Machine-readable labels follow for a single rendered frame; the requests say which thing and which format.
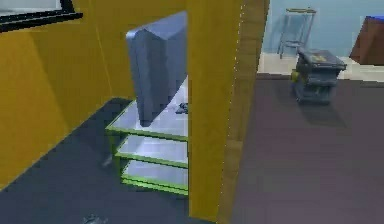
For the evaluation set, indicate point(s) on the small dark grey object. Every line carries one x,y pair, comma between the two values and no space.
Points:
182,108

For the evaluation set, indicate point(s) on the green glass shelf stand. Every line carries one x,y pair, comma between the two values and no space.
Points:
156,146

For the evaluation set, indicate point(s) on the brown wooden cabinet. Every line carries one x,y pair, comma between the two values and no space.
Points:
370,41

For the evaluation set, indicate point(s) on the grey metal frame chair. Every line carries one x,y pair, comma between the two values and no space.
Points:
296,31

